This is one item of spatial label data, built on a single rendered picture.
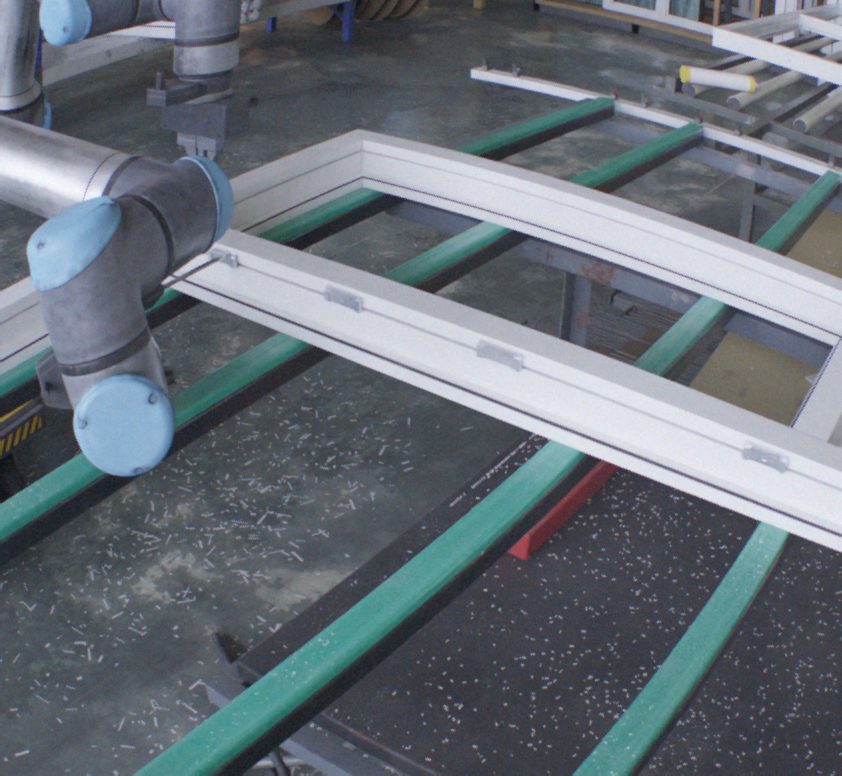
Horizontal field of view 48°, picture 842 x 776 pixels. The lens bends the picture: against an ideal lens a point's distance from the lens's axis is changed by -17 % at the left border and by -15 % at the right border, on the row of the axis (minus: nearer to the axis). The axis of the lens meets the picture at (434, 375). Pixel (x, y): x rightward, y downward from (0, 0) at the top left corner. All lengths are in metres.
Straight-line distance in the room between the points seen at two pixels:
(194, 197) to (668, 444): 0.49
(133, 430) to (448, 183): 0.84
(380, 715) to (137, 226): 0.57
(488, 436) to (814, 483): 1.72
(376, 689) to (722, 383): 0.79
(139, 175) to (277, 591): 1.35
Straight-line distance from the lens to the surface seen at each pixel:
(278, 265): 1.20
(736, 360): 1.73
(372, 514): 2.34
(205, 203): 0.91
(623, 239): 1.43
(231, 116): 1.32
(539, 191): 1.47
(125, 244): 0.82
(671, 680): 0.80
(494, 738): 1.10
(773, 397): 1.65
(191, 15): 1.30
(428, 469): 2.48
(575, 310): 1.60
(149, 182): 0.91
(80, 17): 1.32
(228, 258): 1.25
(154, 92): 1.30
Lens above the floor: 1.44
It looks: 31 degrees down
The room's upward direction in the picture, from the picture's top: 3 degrees clockwise
